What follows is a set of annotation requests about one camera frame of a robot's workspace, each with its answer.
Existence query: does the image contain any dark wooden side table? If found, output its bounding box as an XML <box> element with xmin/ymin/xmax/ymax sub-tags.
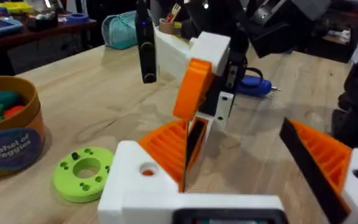
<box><xmin>0</xmin><ymin>19</ymin><xmax>98</xmax><ymax>77</ymax></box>

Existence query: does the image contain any black cable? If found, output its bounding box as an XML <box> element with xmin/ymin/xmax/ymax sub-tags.
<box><xmin>245</xmin><ymin>66</ymin><xmax>264</xmax><ymax>79</ymax></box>

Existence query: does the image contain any teal soft zip bag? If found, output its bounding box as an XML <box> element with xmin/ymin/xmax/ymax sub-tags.
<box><xmin>101</xmin><ymin>10</ymin><xmax>138</xmax><ymax>50</ymax></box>

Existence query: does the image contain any green disc with holes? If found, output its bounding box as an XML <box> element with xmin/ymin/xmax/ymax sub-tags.
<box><xmin>53</xmin><ymin>146</ymin><xmax>115</xmax><ymax>204</ymax></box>

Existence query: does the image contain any yellow board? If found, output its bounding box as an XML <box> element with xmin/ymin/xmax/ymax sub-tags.
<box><xmin>0</xmin><ymin>0</ymin><xmax>34</xmax><ymax>15</ymax></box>

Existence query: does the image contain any blue tape roll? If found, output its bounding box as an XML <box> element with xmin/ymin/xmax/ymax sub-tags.
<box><xmin>65</xmin><ymin>12</ymin><xmax>90</xmax><ymax>24</ymax></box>

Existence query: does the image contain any brown cup with cutlery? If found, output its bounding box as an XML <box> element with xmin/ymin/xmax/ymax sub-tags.
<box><xmin>158</xmin><ymin>2</ymin><xmax>183</xmax><ymax>35</ymax></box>

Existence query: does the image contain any white orange left gripper right finger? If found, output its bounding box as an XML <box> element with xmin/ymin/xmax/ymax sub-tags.
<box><xmin>279</xmin><ymin>118</ymin><xmax>358</xmax><ymax>224</ymax></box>

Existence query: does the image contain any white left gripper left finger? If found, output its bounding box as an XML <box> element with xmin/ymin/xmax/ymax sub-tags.
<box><xmin>97</xmin><ymin>140</ymin><xmax>185</xmax><ymax>224</ymax></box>

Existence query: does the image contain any brown round toy tub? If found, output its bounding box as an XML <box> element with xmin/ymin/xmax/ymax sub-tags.
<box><xmin>0</xmin><ymin>75</ymin><xmax>47</xmax><ymax>181</ymax></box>

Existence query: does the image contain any blue electric screwdriver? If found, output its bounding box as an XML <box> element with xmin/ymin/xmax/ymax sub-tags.
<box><xmin>236</xmin><ymin>74</ymin><xmax>282</xmax><ymax>98</ymax></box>

